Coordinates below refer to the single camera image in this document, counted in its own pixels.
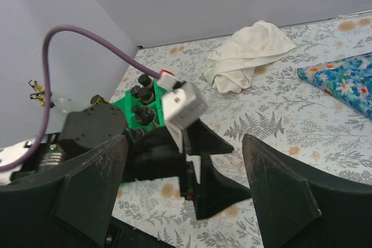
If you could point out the dark round-cap bottle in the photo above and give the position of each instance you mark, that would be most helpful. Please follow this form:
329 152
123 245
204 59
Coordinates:
146 81

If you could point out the small black-cap spice jar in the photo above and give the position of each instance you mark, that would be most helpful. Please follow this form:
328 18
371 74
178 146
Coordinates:
143 115

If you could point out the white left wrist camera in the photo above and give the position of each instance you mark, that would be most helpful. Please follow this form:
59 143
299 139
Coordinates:
181 108

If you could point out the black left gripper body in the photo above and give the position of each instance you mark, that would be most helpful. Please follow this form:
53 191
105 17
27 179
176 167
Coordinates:
155 155

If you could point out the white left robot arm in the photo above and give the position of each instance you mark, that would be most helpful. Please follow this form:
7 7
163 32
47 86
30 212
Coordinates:
81 132

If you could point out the gold-cap pepper grinder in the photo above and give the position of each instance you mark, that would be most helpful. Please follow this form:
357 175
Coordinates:
97 100

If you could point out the white crumpled cloth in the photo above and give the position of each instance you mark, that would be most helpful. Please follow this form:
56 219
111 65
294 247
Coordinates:
231 66

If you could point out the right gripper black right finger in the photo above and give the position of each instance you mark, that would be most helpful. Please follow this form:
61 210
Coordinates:
298 205

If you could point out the black-lid seasoning shaker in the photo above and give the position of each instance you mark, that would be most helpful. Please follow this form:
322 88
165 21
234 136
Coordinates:
134 92

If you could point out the blue floral cloth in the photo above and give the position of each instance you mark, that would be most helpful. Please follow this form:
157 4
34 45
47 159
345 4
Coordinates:
347 79

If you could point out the green plastic organizer tray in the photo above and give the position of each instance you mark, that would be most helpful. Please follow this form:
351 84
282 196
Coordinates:
128 101

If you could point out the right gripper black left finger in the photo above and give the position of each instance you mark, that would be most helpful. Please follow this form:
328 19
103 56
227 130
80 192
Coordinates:
68 205

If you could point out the clear gold-spout oil bottle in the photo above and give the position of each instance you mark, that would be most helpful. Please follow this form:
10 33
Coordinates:
58 103

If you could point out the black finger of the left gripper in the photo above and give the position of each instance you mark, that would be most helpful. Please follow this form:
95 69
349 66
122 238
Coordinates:
214 192
202 139

